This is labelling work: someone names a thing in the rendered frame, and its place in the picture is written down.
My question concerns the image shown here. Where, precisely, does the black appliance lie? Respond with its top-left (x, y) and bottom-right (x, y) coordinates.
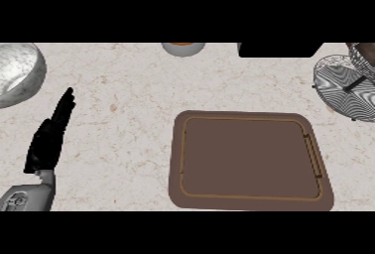
top-left (237, 42), bottom-right (325, 59)

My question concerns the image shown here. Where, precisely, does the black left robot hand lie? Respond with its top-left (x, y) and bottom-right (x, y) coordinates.
top-left (23, 86), bottom-right (79, 175)

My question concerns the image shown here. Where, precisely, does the white marble bowl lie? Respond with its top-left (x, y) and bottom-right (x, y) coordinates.
top-left (0, 43), bottom-right (49, 109)

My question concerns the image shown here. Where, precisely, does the brown tray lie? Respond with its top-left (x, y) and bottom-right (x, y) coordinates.
top-left (167, 109), bottom-right (336, 212)

